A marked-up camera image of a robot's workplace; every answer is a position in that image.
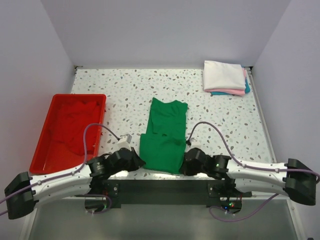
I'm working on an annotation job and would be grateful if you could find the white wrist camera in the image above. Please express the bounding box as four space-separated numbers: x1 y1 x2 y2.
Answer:
186 140 202 150
117 134 132 150

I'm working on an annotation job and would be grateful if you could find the folded pink t shirt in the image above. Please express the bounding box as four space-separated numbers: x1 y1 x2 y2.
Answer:
203 67 248 96

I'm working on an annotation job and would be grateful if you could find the red plastic bin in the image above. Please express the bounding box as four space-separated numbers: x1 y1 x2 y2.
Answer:
29 94 107 175

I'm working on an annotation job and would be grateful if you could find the folded white t shirt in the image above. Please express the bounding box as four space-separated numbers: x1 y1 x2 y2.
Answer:
203 60 246 92

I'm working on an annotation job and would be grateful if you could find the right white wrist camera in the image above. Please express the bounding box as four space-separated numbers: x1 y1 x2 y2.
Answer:
186 140 202 150

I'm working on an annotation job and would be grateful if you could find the folded teal t shirt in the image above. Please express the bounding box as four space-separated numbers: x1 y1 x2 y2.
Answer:
211 77 251 97

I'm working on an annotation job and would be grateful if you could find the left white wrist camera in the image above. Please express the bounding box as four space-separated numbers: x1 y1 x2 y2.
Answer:
117 134 132 150

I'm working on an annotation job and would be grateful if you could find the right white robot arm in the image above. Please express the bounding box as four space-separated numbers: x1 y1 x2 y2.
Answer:
179 148 319 206

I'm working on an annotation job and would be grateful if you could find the green t shirt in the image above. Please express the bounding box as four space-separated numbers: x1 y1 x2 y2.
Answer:
139 97 188 174

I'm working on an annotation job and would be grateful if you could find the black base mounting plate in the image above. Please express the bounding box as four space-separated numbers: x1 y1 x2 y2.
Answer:
84 179 252 212

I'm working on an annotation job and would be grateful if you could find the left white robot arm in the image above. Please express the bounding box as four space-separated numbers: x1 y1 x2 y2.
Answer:
3 147 146 220

